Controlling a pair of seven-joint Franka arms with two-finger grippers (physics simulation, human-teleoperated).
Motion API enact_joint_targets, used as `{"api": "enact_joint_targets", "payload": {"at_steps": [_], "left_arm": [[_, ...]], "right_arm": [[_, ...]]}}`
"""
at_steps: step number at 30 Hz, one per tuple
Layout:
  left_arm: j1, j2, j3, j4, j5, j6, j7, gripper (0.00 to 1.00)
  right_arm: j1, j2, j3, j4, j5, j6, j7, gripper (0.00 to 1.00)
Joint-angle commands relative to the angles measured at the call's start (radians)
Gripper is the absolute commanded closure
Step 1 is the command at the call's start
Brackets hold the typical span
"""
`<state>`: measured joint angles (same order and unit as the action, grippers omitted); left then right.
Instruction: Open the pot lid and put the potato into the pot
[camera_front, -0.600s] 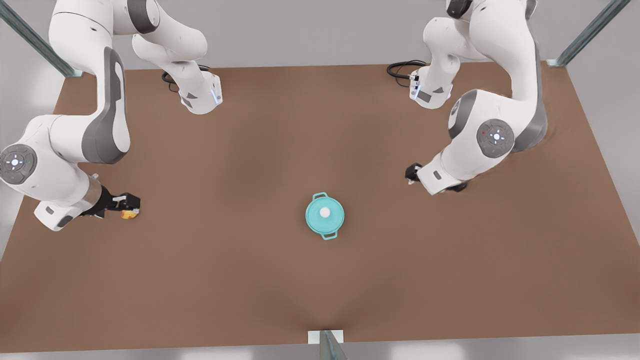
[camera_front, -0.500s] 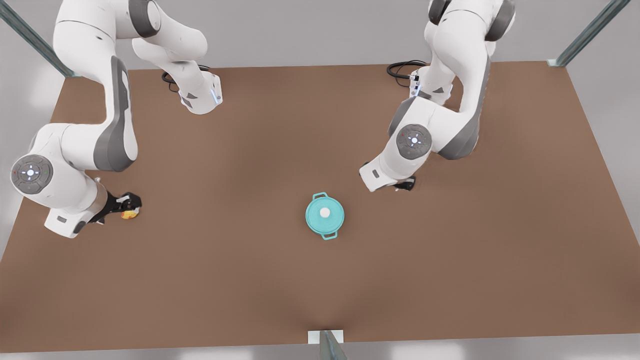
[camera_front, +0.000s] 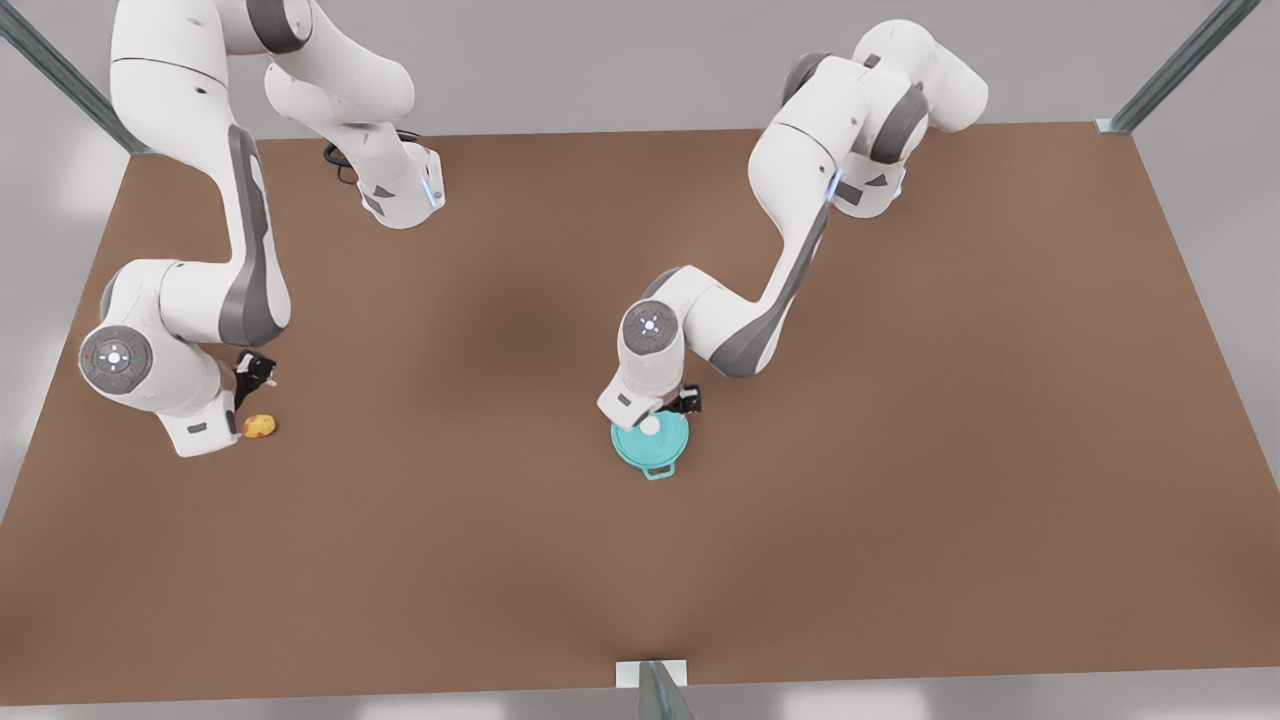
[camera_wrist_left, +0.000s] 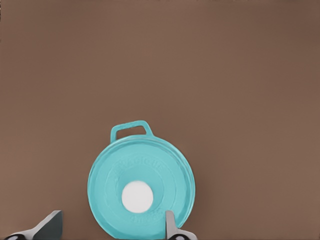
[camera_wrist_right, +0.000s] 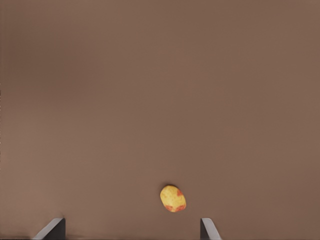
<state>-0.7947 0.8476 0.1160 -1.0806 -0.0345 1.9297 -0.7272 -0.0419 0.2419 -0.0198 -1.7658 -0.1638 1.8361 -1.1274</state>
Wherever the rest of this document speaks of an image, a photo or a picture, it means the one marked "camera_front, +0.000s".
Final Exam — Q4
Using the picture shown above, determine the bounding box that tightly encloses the teal pot lid white knob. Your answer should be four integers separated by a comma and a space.
612, 411, 690, 468

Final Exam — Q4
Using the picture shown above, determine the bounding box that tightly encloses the teal pot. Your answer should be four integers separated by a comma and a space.
611, 414, 691, 482

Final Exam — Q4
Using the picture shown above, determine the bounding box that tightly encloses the black cable loop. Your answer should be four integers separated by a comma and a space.
322, 128, 423, 187

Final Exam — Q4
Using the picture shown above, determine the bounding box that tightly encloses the silver frame post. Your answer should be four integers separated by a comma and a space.
615, 659, 695, 720
0, 5, 151, 157
1095, 0, 1263, 135

